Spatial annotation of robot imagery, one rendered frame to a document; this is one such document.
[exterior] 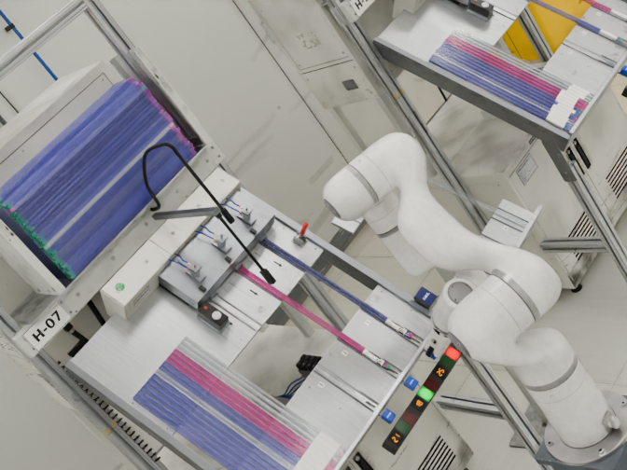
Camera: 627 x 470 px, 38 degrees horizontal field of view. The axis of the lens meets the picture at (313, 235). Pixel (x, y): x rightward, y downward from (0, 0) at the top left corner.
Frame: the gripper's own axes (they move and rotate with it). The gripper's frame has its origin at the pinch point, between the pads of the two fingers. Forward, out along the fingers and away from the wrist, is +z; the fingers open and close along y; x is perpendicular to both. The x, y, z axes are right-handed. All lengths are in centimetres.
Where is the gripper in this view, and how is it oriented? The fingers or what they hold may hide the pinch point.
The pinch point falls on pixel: (435, 348)
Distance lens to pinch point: 238.6
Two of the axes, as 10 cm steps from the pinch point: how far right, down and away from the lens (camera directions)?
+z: -0.7, 5.1, 8.6
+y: 5.7, -6.8, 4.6
